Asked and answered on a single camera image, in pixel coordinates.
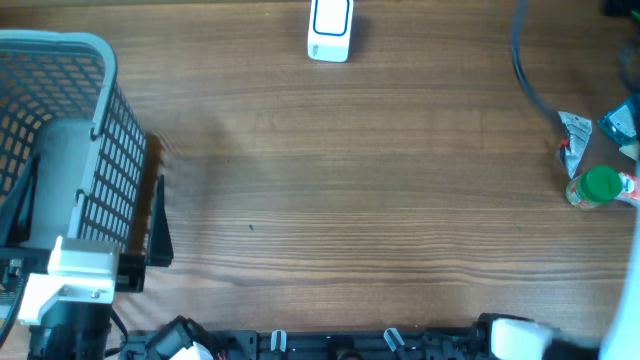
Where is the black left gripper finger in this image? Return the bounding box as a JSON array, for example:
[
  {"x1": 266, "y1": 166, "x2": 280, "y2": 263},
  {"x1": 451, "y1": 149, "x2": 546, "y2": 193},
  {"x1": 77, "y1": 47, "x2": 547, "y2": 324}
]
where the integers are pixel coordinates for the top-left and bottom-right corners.
[
  {"x1": 146, "y1": 175, "x2": 174, "y2": 267},
  {"x1": 1, "y1": 155, "x2": 39, "y2": 246}
]

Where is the black red snack wrapper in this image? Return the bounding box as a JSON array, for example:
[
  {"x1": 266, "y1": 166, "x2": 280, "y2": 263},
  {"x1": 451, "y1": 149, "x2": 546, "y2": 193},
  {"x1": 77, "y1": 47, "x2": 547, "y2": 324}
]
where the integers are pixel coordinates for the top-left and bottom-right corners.
[{"x1": 558, "y1": 111, "x2": 593, "y2": 179}]

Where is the green lid jar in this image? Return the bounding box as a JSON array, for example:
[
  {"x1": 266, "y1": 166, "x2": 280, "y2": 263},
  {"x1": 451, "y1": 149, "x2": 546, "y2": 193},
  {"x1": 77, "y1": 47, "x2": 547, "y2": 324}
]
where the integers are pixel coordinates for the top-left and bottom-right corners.
[{"x1": 566, "y1": 166, "x2": 622, "y2": 209}]

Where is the small red white box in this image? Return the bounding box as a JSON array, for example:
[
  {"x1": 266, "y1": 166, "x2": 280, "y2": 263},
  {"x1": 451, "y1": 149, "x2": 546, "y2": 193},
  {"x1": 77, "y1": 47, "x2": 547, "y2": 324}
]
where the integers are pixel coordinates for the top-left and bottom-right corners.
[{"x1": 616, "y1": 172, "x2": 640, "y2": 208}]

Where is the blue mouthwash bottle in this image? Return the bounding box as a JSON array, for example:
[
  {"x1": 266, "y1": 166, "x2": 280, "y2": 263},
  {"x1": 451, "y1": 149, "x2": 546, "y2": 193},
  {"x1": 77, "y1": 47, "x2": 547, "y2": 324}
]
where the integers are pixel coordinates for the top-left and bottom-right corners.
[{"x1": 598, "y1": 95, "x2": 639, "y2": 146}]

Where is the white brown cookie bag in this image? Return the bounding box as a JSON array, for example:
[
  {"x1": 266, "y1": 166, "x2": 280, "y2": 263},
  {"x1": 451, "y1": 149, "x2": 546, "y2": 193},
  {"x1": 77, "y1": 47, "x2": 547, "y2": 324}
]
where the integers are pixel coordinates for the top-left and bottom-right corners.
[{"x1": 619, "y1": 142, "x2": 640, "y2": 162}]

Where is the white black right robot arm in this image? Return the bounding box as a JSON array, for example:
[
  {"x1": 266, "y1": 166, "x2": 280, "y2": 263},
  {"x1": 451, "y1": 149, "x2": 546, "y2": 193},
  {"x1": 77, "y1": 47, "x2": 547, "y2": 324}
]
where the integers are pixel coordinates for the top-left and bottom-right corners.
[{"x1": 488, "y1": 217, "x2": 639, "y2": 360}]

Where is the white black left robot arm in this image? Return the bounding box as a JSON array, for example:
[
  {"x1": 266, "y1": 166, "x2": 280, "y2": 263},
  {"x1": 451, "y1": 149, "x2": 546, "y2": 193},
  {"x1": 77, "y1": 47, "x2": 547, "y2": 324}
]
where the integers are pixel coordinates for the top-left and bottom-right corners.
[{"x1": 1, "y1": 159, "x2": 174, "y2": 359}]

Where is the white barcode scanner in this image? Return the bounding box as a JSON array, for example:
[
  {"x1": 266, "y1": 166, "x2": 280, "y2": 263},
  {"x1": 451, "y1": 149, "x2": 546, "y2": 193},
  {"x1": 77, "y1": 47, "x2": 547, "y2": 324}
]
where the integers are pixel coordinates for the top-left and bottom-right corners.
[{"x1": 307, "y1": 0, "x2": 354, "y2": 63}]

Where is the grey plastic mesh basket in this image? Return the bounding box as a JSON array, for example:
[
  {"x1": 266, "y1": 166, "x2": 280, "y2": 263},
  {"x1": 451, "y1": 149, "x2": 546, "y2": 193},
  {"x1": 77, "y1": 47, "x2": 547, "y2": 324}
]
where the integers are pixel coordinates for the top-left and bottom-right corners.
[{"x1": 1, "y1": 30, "x2": 147, "y2": 252}]

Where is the black mounting rail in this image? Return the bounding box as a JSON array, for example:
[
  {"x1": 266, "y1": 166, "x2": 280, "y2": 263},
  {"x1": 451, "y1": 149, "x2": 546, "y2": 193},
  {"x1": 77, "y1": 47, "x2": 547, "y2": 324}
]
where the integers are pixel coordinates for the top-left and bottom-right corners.
[{"x1": 120, "y1": 325, "x2": 495, "y2": 360}]

